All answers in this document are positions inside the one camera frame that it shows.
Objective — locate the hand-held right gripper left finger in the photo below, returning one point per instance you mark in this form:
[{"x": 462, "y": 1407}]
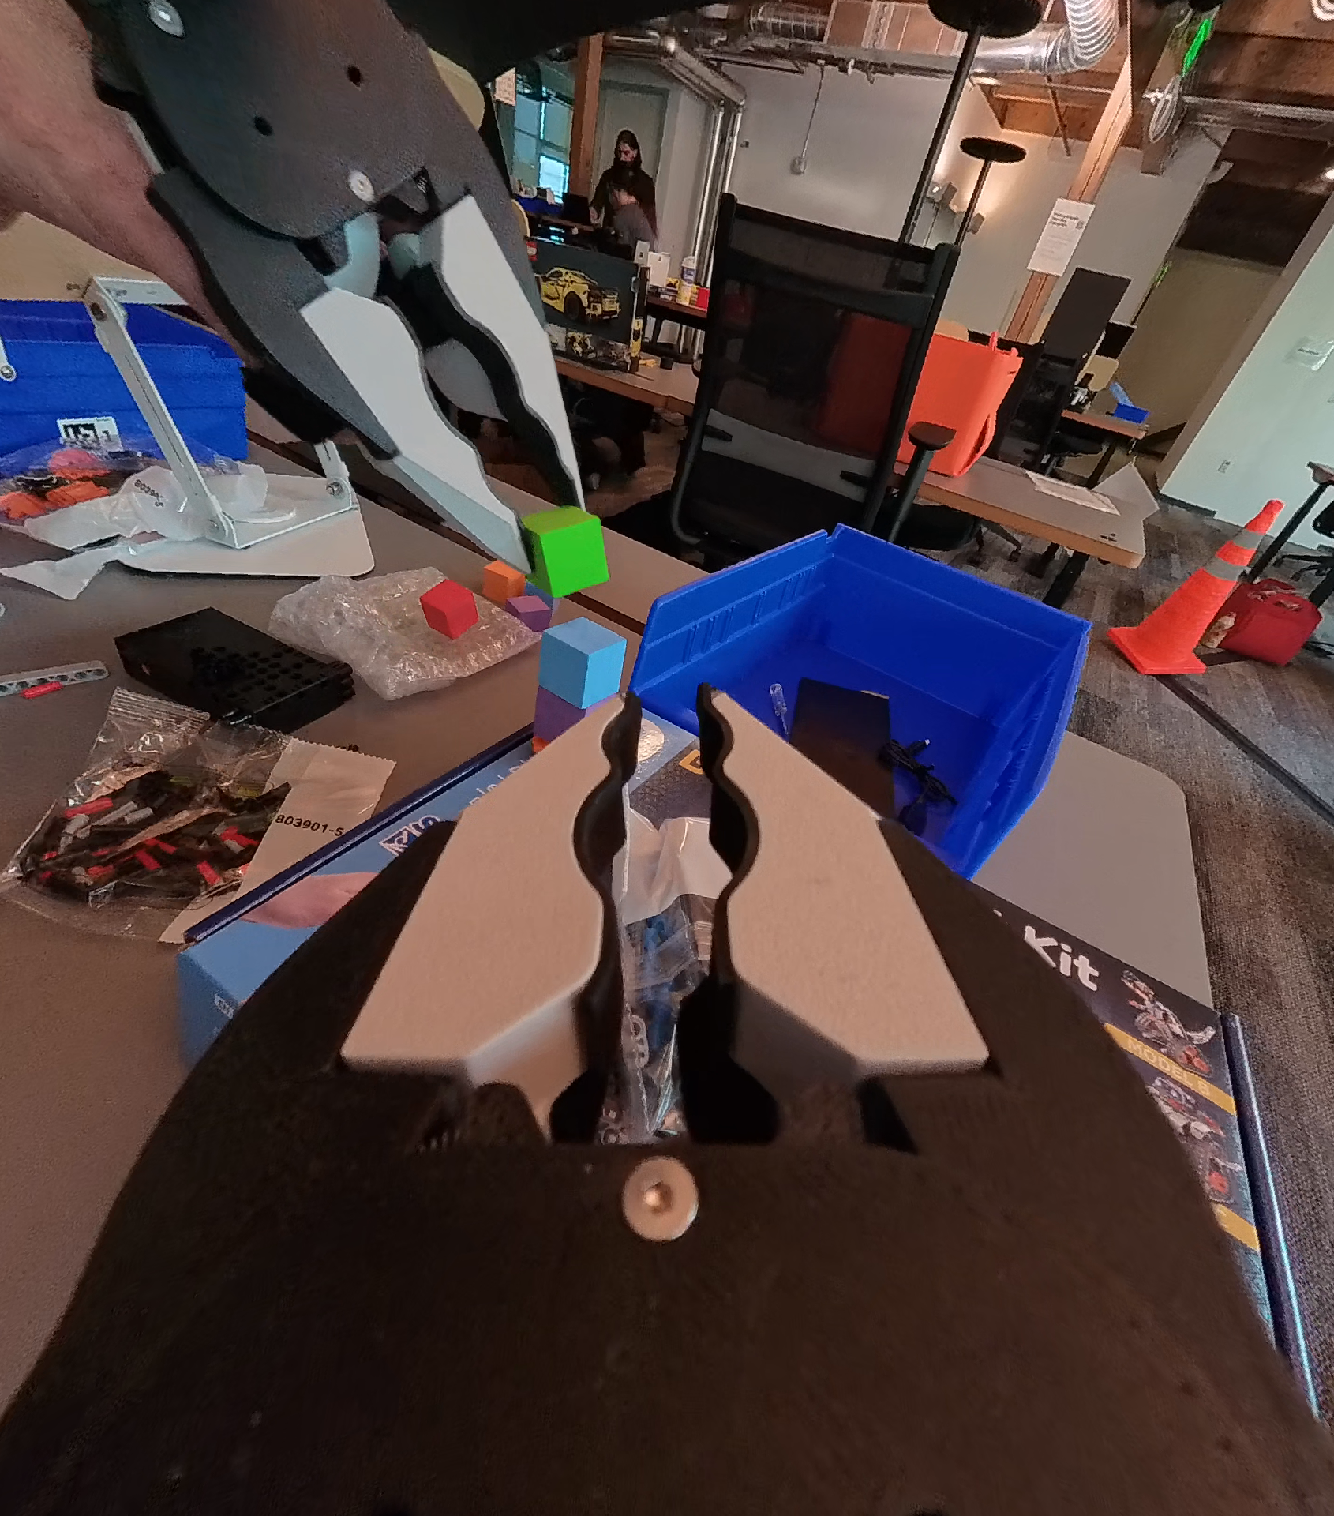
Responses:
[{"x": 465, "y": 947}]

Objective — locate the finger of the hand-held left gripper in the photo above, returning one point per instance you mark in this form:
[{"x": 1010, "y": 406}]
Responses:
[
  {"x": 382, "y": 379},
  {"x": 500, "y": 308}
]

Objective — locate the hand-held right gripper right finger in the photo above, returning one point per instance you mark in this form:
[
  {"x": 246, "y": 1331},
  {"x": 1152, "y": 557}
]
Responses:
[{"x": 855, "y": 947}]

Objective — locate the orange wooden cube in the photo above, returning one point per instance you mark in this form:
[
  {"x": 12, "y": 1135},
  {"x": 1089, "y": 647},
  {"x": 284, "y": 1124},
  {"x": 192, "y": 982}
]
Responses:
[{"x": 503, "y": 579}]

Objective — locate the red wooden cube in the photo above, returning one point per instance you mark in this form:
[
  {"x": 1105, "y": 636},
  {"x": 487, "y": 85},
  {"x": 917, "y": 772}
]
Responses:
[{"x": 448, "y": 608}]

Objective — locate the purple wooden cube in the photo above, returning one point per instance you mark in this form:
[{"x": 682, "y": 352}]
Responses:
[
  {"x": 527, "y": 613},
  {"x": 554, "y": 717}
]

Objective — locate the green wooden cube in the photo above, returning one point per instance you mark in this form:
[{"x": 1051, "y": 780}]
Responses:
[{"x": 563, "y": 551}]

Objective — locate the blue plastic storage bin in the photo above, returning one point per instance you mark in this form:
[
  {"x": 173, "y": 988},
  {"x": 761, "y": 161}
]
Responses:
[{"x": 974, "y": 663}]

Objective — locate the long wooden desk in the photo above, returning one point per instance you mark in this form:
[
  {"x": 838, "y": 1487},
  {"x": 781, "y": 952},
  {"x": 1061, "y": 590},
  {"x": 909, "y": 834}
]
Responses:
[{"x": 631, "y": 379}]

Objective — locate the person's left hand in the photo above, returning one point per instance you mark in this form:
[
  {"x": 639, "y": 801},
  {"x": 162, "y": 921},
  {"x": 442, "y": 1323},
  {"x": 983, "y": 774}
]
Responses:
[{"x": 3, "y": 118}]

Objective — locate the yellow car picture box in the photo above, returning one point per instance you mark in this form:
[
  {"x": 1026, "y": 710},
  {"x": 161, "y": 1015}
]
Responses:
[{"x": 584, "y": 295}]

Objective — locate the clear bag with white flap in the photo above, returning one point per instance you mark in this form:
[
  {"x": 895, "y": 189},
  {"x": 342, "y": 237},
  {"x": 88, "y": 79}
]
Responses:
[{"x": 655, "y": 947}]

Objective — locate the dark blue cardboard kit box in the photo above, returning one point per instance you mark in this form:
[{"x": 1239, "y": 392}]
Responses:
[{"x": 263, "y": 958}]

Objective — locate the flat black rectangular panel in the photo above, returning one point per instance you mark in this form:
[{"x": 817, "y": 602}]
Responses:
[{"x": 844, "y": 734}]

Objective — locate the clear bubble wrap sheet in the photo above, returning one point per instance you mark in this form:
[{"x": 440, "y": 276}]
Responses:
[{"x": 358, "y": 627}]

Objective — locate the black office chair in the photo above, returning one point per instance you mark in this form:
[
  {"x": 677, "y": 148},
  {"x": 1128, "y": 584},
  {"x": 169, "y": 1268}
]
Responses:
[{"x": 784, "y": 355}]

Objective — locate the black perforated plastic block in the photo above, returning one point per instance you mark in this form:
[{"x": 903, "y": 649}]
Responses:
[{"x": 216, "y": 674}]

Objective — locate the clear bag of orange gears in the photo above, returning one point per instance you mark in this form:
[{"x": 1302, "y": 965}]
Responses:
[{"x": 50, "y": 491}]

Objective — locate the blue bin with printed tag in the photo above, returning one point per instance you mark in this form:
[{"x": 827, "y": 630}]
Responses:
[{"x": 27, "y": 390}]

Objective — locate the orange fabric item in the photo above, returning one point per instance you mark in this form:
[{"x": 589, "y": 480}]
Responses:
[{"x": 950, "y": 390}]

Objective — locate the orange traffic cone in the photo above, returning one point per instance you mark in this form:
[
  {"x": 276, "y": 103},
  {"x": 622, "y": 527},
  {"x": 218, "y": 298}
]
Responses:
[{"x": 1187, "y": 616}]

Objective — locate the flat grey plastic beam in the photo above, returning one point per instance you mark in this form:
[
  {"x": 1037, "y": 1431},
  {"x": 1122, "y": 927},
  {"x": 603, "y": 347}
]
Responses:
[{"x": 15, "y": 680}]

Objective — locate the light wooden side table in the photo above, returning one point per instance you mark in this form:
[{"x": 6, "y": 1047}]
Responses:
[{"x": 1045, "y": 508}]

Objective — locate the black floor lamp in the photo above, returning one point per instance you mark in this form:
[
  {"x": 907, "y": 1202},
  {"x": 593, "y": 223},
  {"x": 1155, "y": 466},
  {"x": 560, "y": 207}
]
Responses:
[
  {"x": 993, "y": 151},
  {"x": 950, "y": 118}
]

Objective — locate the clear plastic sheet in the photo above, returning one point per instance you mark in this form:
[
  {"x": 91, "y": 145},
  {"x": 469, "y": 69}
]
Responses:
[{"x": 1057, "y": 483}]

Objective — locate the red bag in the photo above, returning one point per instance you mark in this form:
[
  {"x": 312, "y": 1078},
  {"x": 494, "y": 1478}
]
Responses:
[{"x": 1271, "y": 622}]

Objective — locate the white paper notice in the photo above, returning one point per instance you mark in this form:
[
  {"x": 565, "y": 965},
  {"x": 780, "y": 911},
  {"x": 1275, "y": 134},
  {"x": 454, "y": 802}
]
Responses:
[{"x": 1059, "y": 237}]

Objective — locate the silver ventilation duct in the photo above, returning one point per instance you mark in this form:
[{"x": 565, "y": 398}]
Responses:
[{"x": 1045, "y": 47}]

